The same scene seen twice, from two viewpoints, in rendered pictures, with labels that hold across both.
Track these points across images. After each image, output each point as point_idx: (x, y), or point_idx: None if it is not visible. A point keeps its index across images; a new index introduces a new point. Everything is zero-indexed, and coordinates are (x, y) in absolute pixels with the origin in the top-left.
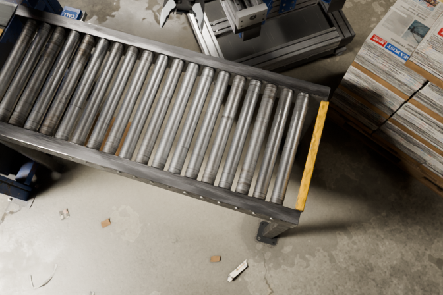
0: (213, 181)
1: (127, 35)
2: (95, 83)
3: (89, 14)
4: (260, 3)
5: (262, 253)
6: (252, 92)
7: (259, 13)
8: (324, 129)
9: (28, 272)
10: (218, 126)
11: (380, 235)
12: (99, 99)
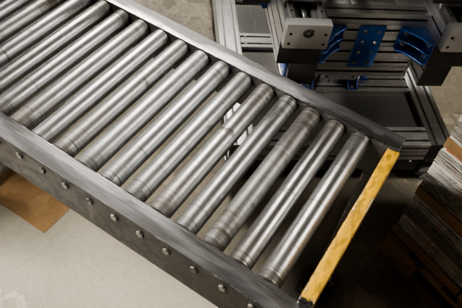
0: (169, 213)
1: None
2: (47, 36)
3: None
4: (324, 18)
5: None
6: (278, 109)
7: (319, 29)
8: (379, 276)
9: None
10: (212, 220)
11: None
12: (42, 53)
